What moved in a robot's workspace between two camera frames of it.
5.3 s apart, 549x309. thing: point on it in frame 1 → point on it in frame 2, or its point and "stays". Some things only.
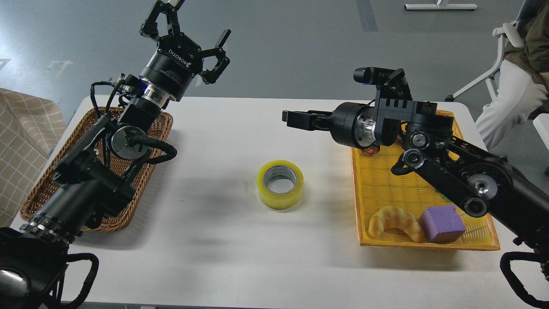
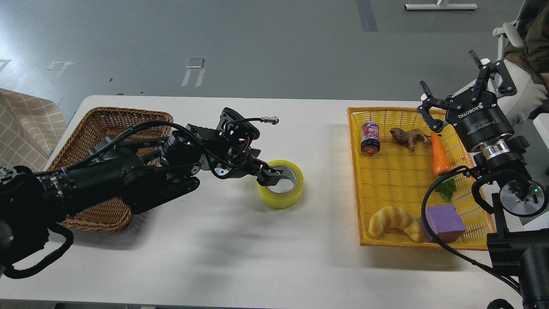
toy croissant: (390, 216) stays
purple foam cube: (442, 224) stays
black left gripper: (177, 60) → (236, 161)
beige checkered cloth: (31, 126) stays
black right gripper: (351, 124) → (479, 123)
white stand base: (423, 7) stays
